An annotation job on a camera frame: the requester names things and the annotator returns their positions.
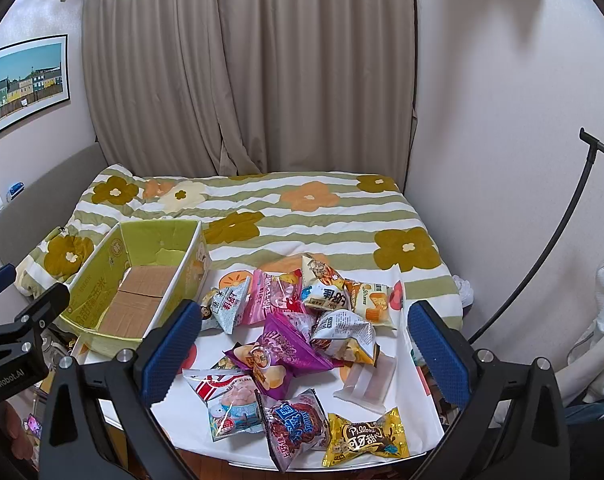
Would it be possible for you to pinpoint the silver grey snack bag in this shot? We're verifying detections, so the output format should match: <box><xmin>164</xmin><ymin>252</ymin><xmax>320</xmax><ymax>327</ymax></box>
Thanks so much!
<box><xmin>200</xmin><ymin>276</ymin><xmax>251</xmax><ymax>335</ymax></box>

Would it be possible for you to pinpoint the red white blue snack bag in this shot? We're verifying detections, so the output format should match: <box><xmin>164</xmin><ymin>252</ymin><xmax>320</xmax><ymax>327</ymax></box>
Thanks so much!
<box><xmin>183</xmin><ymin>368</ymin><xmax>263</xmax><ymax>442</ymax></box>

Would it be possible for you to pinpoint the clear white wafer pack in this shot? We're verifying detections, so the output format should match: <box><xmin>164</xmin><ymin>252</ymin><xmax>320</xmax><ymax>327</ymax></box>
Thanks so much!
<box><xmin>334</xmin><ymin>352</ymin><xmax>396</xmax><ymax>414</ymax></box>

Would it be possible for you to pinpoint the green cardboard box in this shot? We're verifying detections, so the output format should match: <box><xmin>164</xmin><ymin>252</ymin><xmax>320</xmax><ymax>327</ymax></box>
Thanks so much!
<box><xmin>56</xmin><ymin>219</ymin><xmax>211</xmax><ymax>358</ymax></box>

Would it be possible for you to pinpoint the orange white cake bag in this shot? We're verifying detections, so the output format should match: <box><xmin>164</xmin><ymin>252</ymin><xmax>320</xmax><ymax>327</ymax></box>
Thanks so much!
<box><xmin>344</xmin><ymin>278</ymin><xmax>395</xmax><ymax>330</ymax></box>

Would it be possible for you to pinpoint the white yellow Tayto chips bag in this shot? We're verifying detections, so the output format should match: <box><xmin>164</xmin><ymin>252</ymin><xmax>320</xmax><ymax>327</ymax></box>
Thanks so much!
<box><xmin>310</xmin><ymin>309</ymin><xmax>379</xmax><ymax>366</ymax></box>

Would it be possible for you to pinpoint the purple chips bag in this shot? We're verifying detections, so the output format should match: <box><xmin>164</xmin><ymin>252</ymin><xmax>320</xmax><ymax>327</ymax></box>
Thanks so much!
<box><xmin>225</xmin><ymin>312</ymin><xmax>334</xmax><ymax>400</ymax></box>

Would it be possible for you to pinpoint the pink marshmallow bag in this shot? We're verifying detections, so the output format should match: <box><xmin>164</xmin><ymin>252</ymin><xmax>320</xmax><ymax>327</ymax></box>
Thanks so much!
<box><xmin>240</xmin><ymin>269</ymin><xmax>305</xmax><ymax>326</ymax></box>

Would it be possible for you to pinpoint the yellow Pillows snack bag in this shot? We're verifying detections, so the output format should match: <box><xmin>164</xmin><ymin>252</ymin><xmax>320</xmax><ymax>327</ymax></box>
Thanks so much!
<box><xmin>322</xmin><ymin>408</ymin><xmax>409</xmax><ymax>467</ymax></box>

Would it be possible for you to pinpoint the white orange cartoon snack bag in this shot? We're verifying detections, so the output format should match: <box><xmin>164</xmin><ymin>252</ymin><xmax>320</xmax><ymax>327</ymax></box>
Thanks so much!
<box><xmin>301</xmin><ymin>254</ymin><xmax>351</xmax><ymax>311</ymax></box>

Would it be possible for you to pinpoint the dark red blue snack bag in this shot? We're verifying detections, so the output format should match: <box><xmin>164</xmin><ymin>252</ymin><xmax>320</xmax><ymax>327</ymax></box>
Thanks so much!
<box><xmin>255</xmin><ymin>388</ymin><xmax>329</xmax><ymax>472</ymax></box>

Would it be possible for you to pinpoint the person's left hand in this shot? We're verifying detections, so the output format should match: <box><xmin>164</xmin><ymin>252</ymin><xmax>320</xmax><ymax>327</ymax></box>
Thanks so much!
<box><xmin>0</xmin><ymin>401</ymin><xmax>33</xmax><ymax>460</ymax></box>

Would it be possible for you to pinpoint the grey headboard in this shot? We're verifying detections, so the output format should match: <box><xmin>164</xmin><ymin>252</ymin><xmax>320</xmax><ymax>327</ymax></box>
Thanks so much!
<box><xmin>0</xmin><ymin>142</ymin><xmax>107</xmax><ymax>266</ymax></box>

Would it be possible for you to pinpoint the blue white object on headboard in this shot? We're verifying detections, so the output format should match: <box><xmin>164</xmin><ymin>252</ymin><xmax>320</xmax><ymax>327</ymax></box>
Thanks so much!
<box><xmin>6</xmin><ymin>182</ymin><xmax>24</xmax><ymax>203</ymax></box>

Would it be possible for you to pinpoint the green striped floral duvet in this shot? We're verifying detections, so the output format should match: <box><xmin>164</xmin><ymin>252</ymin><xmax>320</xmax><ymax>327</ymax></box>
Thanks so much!
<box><xmin>14</xmin><ymin>165</ymin><xmax>462</xmax><ymax>328</ymax></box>

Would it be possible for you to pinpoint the framed houses picture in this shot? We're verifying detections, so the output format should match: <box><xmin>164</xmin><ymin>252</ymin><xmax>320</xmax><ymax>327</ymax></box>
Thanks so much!
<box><xmin>0</xmin><ymin>35</ymin><xmax>70</xmax><ymax>133</ymax></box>

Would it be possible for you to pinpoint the beige curtain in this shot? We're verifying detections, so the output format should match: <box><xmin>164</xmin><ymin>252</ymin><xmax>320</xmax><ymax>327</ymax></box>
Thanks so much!
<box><xmin>82</xmin><ymin>0</ymin><xmax>417</xmax><ymax>184</ymax></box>

